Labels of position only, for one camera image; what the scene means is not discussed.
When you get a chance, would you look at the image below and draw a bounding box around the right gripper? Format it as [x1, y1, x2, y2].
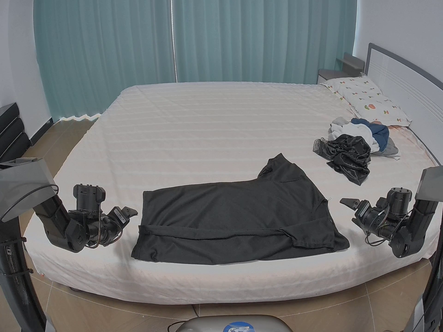
[340, 198, 375, 233]

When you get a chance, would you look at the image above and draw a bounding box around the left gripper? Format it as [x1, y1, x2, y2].
[110, 205, 139, 233]

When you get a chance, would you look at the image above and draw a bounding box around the black T-shirt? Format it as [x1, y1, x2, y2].
[131, 153, 350, 265]

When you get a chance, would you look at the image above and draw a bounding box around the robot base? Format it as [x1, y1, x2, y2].
[177, 315, 292, 332]

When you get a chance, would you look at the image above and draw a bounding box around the pile of clothes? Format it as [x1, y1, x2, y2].
[313, 116, 401, 186]

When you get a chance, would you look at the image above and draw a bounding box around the bed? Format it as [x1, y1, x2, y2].
[24, 42, 443, 305]

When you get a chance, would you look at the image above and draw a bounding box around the white printed pillow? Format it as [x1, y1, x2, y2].
[320, 75, 412, 127]

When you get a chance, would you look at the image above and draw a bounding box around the grey bedside table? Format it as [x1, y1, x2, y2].
[318, 52, 366, 84]

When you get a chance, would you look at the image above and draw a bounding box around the black chest of drawers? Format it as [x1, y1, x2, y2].
[0, 103, 30, 162]

